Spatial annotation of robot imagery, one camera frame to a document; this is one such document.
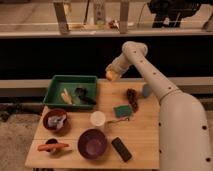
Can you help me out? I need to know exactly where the right metal shelf post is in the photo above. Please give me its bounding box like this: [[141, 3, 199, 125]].
[[119, 0, 129, 34]]

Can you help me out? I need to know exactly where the orange apple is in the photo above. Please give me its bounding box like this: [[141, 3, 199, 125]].
[[106, 72, 113, 81]]

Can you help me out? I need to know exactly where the brown bowl with cloth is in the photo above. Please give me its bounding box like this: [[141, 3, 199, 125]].
[[42, 108, 69, 132]]

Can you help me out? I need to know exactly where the purple bowl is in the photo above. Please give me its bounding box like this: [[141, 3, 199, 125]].
[[77, 129, 108, 160]]

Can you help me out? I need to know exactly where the green sponge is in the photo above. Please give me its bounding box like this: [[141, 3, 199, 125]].
[[113, 105, 132, 118]]

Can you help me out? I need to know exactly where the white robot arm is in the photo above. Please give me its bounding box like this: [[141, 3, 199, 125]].
[[106, 41, 213, 171]]

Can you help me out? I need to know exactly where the small dark bowl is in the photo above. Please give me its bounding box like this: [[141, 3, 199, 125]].
[[45, 138, 59, 153]]

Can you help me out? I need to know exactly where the orange carrot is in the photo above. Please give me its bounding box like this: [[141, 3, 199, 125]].
[[37, 143, 69, 151]]

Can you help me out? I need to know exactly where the black object in tray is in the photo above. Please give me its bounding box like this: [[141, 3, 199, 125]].
[[75, 87, 96, 105]]

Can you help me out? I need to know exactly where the black remote control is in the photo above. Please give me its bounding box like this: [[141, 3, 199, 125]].
[[111, 137, 132, 162]]

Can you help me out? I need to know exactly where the grey blue cup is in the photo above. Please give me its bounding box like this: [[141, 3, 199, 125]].
[[142, 84, 151, 98]]

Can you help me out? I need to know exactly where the white cup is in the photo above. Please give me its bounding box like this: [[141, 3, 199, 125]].
[[90, 111, 106, 127]]

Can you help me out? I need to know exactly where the green plastic tray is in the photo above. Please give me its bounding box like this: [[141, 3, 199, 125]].
[[43, 75, 97, 110]]

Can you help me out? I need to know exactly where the metal shelf post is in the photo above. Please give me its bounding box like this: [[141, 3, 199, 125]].
[[53, 0, 69, 34], [119, 0, 129, 34]]

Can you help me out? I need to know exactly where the left metal shelf post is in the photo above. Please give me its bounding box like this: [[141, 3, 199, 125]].
[[53, 0, 69, 34]]

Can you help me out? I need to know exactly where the metal spoon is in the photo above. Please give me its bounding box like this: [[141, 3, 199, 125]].
[[104, 117, 130, 129]]

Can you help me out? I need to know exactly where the dark red grape bunch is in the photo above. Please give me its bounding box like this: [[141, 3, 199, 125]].
[[126, 89, 138, 112]]

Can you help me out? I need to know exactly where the crumpled white cloth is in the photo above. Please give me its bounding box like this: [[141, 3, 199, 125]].
[[47, 115, 66, 129]]

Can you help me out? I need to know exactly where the black machine on shelf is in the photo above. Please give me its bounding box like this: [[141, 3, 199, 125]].
[[148, 0, 201, 28]]

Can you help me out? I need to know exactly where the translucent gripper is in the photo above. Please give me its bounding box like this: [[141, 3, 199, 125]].
[[105, 65, 120, 81]]

